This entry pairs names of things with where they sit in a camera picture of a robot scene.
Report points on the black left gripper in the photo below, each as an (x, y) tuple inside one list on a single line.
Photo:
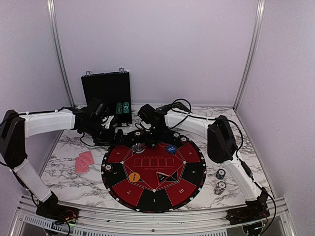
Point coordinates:
[(109, 139)]

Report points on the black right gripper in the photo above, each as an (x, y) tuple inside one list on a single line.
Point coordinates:
[(149, 141)]

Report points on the green 50 chip seat seven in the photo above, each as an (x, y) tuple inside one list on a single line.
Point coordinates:
[(176, 135)]

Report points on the blue small blind button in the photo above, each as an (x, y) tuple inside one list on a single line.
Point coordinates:
[(171, 149)]

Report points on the clear round dealer button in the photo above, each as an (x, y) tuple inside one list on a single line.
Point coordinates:
[(138, 148)]

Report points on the orange big blind button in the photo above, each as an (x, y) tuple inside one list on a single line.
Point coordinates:
[(134, 177)]

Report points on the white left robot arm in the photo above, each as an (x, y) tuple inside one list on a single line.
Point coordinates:
[(16, 127)]

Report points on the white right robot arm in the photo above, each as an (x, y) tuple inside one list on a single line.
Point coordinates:
[(221, 144)]

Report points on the red playing card deck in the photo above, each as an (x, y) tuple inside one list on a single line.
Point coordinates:
[(83, 161)]

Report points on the black floral square plate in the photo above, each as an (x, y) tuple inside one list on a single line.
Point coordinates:
[(181, 107)]

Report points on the round red black poker mat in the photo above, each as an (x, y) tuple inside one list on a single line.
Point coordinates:
[(168, 181)]

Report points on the black poker chip case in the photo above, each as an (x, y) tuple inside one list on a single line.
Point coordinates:
[(110, 88)]

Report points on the green chip stack on table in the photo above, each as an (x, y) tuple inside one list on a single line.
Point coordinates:
[(220, 174)]

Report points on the grey chip stack on table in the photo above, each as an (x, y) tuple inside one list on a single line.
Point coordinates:
[(220, 188)]

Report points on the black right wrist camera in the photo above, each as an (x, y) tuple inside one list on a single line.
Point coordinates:
[(148, 114)]

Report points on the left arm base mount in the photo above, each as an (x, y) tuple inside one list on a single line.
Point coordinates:
[(62, 214)]

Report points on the aluminium front rail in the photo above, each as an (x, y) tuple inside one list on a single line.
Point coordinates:
[(100, 221)]

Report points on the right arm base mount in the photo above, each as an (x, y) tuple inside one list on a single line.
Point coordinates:
[(245, 214)]

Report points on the left aluminium corner post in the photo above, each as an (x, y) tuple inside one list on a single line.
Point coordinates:
[(58, 49)]

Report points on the aluminium corner post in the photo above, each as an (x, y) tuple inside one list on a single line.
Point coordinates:
[(58, 49), (252, 50)]

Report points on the right aluminium corner post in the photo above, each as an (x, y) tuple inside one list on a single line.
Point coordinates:
[(252, 50)]

